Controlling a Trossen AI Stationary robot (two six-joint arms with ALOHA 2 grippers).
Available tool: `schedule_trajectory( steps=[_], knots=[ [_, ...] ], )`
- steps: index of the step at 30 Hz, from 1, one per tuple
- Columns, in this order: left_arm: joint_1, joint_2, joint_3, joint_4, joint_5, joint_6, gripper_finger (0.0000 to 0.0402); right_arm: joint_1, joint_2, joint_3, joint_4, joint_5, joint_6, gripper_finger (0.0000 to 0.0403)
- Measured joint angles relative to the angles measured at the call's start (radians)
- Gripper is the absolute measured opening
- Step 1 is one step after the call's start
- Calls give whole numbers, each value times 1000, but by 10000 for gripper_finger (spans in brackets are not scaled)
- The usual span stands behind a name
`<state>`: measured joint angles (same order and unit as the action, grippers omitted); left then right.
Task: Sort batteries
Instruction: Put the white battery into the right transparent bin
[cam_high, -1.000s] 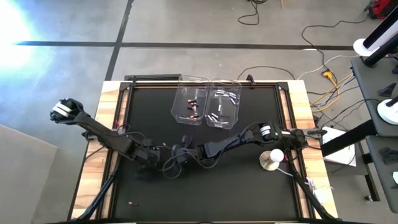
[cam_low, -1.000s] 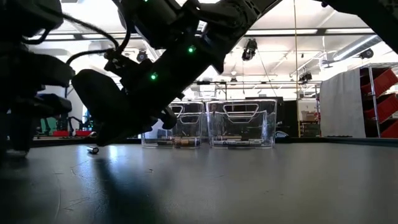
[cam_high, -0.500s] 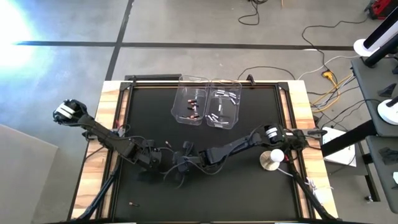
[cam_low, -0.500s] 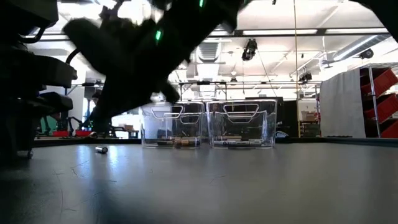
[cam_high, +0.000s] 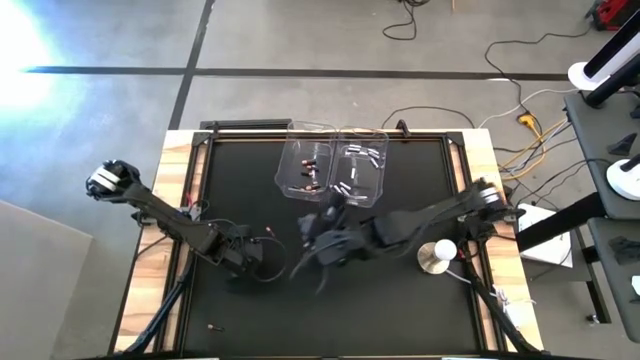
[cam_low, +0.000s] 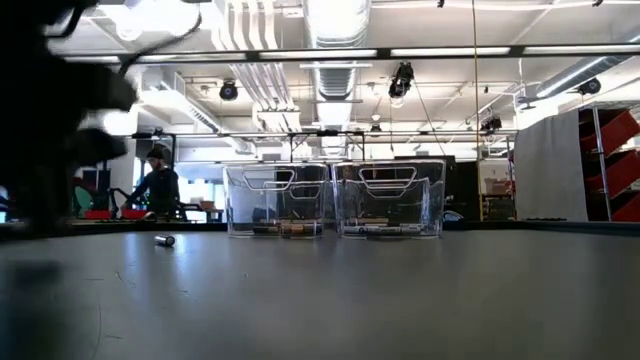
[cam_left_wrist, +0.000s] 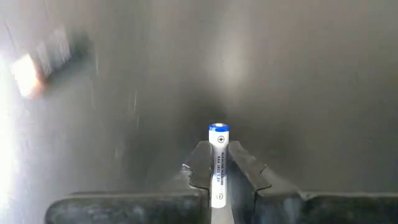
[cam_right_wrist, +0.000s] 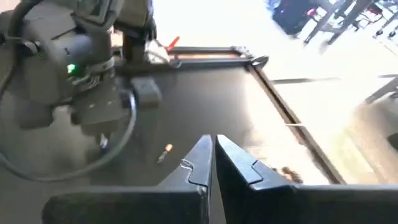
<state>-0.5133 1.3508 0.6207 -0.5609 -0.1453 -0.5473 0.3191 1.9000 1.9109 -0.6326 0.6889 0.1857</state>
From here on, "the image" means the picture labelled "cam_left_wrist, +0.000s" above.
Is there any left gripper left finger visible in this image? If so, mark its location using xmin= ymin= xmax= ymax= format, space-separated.
xmin=44 ymin=139 xmax=215 ymax=224

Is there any black copper-top battery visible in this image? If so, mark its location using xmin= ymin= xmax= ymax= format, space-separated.
xmin=9 ymin=27 xmax=93 ymax=100

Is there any white blue-capped battery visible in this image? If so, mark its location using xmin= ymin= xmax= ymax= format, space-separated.
xmin=208 ymin=122 xmax=230 ymax=209

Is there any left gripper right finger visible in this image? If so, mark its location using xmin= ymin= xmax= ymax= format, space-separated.
xmin=228 ymin=139 xmax=398 ymax=224

